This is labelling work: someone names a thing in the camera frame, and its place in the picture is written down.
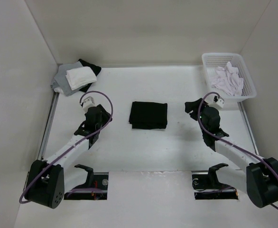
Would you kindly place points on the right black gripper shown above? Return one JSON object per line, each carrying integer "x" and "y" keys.
{"x": 189, "y": 106}

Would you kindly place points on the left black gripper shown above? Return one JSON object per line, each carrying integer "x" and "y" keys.
{"x": 106, "y": 116}

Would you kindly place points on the black tank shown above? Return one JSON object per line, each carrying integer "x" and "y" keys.
{"x": 148, "y": 115}
{"x": 94, "y": 68}

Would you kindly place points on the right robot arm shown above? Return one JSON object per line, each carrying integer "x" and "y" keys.
{"x": 256, "y": 176}

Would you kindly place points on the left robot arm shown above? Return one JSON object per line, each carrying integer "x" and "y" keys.
{"x": 46, "y": 180}

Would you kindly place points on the white tank top in basket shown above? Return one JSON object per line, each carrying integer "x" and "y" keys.
{"x": 228, "y": 80}

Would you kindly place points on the folded grey tank top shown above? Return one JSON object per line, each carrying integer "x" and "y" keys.
{"x": 60, "y": 80}

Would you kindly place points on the folded white tank top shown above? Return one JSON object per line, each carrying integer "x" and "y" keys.
{"x": 79, "y": 77}

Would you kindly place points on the folded black tank top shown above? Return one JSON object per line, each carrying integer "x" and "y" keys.
{"x": 94, "y": 68}

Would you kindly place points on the white plastic basket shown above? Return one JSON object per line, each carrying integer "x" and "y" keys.
{"x": 212, "y": 60}

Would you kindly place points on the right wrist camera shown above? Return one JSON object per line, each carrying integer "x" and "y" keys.
{"x": 217, "y": 102}

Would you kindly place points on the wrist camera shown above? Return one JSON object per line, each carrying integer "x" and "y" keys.
{"x": 217, "y": 102}
{"x": 87, "y": 102}

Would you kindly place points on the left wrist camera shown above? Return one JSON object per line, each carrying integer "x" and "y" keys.
{"x": 87, "y": 102}

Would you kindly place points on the right aluminium rail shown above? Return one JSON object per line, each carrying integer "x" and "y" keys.
{"x": 248, "y": 127}

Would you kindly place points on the aluminium rail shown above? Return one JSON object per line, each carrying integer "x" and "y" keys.
{"x": 248, "y": 127}
{"x": 51, "y": 114}

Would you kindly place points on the left aluminium rail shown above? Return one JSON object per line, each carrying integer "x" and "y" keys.
{"x": 51, "y": 114}

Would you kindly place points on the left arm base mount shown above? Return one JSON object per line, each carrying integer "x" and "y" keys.
{"x": 79, "y": 187}

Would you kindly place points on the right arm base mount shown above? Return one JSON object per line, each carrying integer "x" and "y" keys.
{"x": 206, "y": 187}

